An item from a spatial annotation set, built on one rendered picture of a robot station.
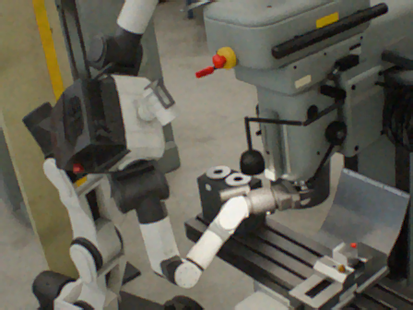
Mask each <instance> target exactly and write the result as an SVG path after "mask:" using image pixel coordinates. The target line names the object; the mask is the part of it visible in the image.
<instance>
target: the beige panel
mask: <svg viewBox="0 0 413 310"><path fill-rule="evenodd" d="M57 16H58V14H57V11H56V5H55V3H54V0H0V122H1V125H2V129H3V131H4V133H5V138H6V144H7V146H8V150H9V153H10V155H11V160H12V162H13V167H14V169H15V171H16V176H17V179H18V183H19V186H20V188H21V193H22V196H23V199H24V202H25V204H26V208H27V211H28V213H29V219H30V221H31V223H32V229H33V231H34V232H35V237H36V240H37V242H38V244H39V248H40V250H41V257H42V259H43V261H44V264H45V267H46V270H49V271H55V272H58V273H61V274H63V275H66V276H68V277H71V278H73V279H77V280H78V279H80V277H79V272H78V269H77V267H76V264H75V263H74V261H73V260H72V257H71V256H70V248H71V242H72V241H73V240H74V237H73V226H72V223H71V220H70V218H69V212H68V209H67V208H66V206H65V205H64V203H62V202H61V197H60V194H59V191H58V188H56V187H55V185H54V184H53V182H51V181H50V179H48V177H47V176H46V174H45V173H44V170H43V164H44V162H45V159H44V154H43V153H42V151H41V147H39V145H38V144H37V142H36V141H35V139H34V137H32V134H31V133H30V132H29V130H28V129H27V127H26V126H25V124H23V121H22V118H23V117H24V116H25V115H27V114H28V113H30V112H31V111H32V110H33V109H36V108H37V107H38V106H41V104H43V103H46V102H50V103H51V105H52V107H54V105H55V104H56V103H57V101H58V99H59V97H60V96H61V95H62V93H63V91H65V90H66V89H67V88H69V87H70V85H72V84H73V79H72V77H71V74H70V72H71V71H70V68H69V65H68V60H67V57H66V51H65V44H64V41H63V35H62V33H61V28H60V25H59V19H58V17H57ZM140 275H141V273H140V270H138V269H137V268H136V267H134V266H133V265H132V264H130V263H129V262H128V261H126V264H125V270H124V274H123V279H122V285H124V284H126V283H127V282H129V281H130V280H133V279H134V278H137V276H140Z"/></svg>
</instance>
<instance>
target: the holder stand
mask: <svg viewBox="0 0 413 310"><path fill-rule="evenodd" d="M246 184H248V185H249V187H250V190H251V191H254V190H256V189H258V188H261V187H263V186H262V180H261V179H260V178H255V177H253V176H247V175H244V174H242V173H241V172H237V171H235V170H232V169H230V168H228V167H226V166H222V165H217V166H215V167H213V168H211V169H209V170H208V171H207V172H205V173H204V174H203V175H200V176H199V177H197V186H198V190H199V194H200V203H201V207H202V211H203V216H204V220H206V221H209V222H213V221H214V219H216V218H217V216H218V215H219V213H220V210H221V208H222V207H223V205H224V204H226V203H227V202H228V200H224V201H220V200H219V196H218V191H221V190H224V189H227V188H230V187H235V186H238V185H246ZM265 222H266V216H264V217H261V218H259V219H252V218H251V216H250V217H248V218H245V219H242V221H240V223H239V225H238V226H237V227H236V228H235V231H234V232H235V233H237V234H241V235H242V236H244V237H247V235H249V234H250V233H252V232H253V231H255V230H256V229H257V228H259V227H260V226H261V225H262V224H264V223H265Z"/></svg>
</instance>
